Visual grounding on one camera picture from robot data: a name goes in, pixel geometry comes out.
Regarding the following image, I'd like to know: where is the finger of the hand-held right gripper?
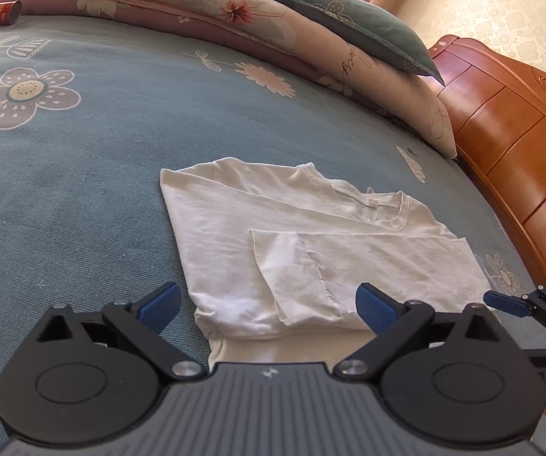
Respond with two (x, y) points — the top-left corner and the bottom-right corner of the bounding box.
(483, 286), (546, 338)

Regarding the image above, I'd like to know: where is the pink floral folded quilt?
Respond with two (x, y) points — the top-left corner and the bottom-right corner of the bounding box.
(0, 0), (459, 160)

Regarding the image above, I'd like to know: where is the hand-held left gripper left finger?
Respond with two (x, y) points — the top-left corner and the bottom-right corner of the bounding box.
(35, 282), (206, 382)

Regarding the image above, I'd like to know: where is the white printed long-sleeve shirt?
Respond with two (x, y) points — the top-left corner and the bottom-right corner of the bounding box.
(160, 160), (497, 371)

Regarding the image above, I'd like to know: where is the blue floral bed sheet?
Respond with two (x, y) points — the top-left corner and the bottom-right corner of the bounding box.
(0, 14), (540, 442)

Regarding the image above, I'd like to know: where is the teal floral pillow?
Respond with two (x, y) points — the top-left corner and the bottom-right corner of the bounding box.
(240, 0), (446, 87)

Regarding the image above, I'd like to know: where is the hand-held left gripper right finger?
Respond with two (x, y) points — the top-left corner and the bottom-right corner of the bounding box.
(336, 283), (509, 383)

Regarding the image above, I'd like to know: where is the wooden bed headboard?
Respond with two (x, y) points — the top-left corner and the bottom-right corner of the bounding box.
(427, 34), (546, 290)

